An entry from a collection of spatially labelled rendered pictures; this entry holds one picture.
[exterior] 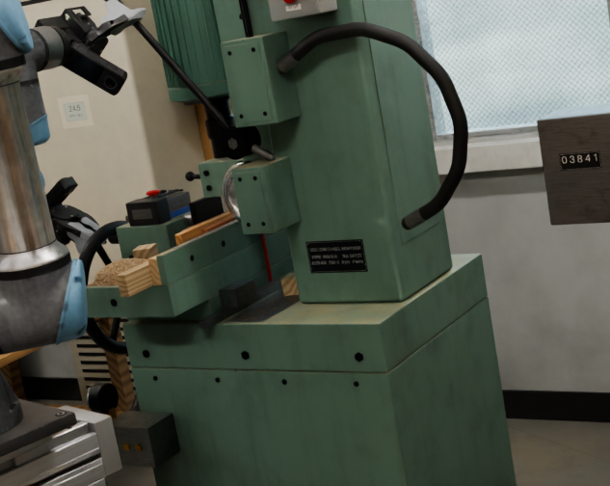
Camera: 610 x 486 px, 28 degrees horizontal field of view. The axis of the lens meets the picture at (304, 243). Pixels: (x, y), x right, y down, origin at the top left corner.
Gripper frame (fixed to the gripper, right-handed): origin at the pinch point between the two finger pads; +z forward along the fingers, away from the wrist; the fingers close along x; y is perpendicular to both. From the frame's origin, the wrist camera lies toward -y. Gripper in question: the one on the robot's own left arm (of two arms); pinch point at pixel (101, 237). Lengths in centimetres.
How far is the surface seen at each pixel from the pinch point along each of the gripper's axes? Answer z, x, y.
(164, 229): 21.6, 10.7, -16.5
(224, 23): 23, 10, -61
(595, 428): 99, -119, 49
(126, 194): -60, -94, 44
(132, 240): 14.9, 10.7, -10.3
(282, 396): 63, 25, -7
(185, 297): 41, 30, -18
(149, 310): 37, 34, -14
